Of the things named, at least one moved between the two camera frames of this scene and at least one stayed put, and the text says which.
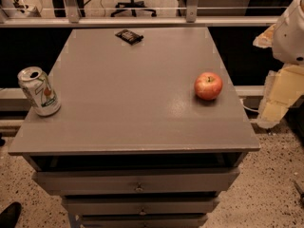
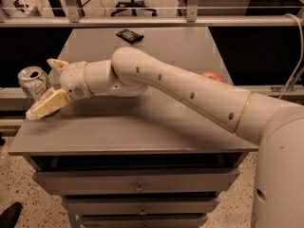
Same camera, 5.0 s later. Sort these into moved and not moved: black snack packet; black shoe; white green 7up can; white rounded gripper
Moved: white rounded gripper
Not moved: black snack packet; white green 7up can; black shoe
